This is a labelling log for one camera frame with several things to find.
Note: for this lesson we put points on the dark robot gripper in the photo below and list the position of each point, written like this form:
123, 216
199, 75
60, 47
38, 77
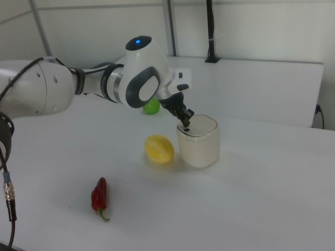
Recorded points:
180, 81

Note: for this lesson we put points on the white cup with lid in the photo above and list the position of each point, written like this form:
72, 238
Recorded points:
198, 142

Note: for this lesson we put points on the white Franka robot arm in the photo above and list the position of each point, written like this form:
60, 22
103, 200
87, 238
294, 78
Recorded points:
78, 83

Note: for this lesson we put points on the green toy apple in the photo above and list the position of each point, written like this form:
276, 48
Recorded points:
151, 107

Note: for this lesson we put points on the yellow toy melon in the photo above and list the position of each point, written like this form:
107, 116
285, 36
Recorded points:
159, 149

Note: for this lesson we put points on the red toy chili pepper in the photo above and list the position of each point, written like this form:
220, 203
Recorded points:
99, 196

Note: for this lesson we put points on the black camera pole with base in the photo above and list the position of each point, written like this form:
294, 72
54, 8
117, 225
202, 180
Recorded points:
210, 31

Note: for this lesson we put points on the aluminium partition post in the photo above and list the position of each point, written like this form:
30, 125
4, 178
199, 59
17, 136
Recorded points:
168, 26
43, 26

